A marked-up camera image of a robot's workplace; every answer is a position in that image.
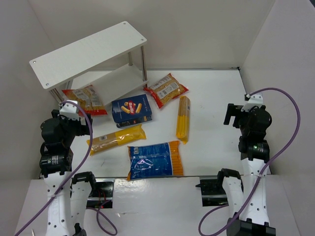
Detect yellow spaghetti pack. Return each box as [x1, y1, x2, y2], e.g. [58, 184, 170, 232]
[90, 124, 146, 156]
[176, 96, 190, 145]

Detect purple cable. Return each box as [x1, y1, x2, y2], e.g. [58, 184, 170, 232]
[14, 100, 118, 236]
[198, 88, 302, 236]

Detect white two-tier shelf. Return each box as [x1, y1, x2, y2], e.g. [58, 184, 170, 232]
[30, 21, 148, 105]

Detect blue and orange pasta bag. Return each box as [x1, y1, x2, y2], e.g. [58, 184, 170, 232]
[127, 141, 184, 180]

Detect yellow spaghetti pack right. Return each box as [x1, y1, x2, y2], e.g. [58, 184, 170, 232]
[176, 96, 190, 145]

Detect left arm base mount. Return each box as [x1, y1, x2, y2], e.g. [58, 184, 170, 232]
[70, 178, 115, 209]

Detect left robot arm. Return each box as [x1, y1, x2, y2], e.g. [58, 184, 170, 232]
[39, 110, 95, 236]

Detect yellow spaghetti pack left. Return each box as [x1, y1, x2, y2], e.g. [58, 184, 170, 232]
[90, 124, 146, 156]

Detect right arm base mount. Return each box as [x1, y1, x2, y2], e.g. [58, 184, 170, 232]
[195, 177, 227, 207]

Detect blue Barilla pasta box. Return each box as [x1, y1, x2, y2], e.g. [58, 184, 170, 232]
[111, 94, 152, 128]

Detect red macaroni bag near shelf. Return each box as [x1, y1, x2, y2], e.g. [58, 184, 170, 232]
[144, 73, 189, 109]

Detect red fusilli pasta bag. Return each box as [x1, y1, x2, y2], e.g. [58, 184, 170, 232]
[62, 85, 107, 116]

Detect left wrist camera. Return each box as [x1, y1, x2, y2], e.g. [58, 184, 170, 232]
[59, 100, 80, 121]

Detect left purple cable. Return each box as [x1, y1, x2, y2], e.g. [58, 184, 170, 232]
[14, 100, 118, 236]

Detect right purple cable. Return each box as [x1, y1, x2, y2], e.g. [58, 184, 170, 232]
[198, 88, 302, 236]

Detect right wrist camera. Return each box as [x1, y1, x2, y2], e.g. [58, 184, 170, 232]
[241, 93, 263, 112]

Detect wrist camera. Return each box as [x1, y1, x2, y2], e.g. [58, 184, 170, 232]
[59, 100, 80, 121]
[241, 93, 263, 112]

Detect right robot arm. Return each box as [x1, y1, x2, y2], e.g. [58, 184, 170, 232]
[218, 103, 276, 236]

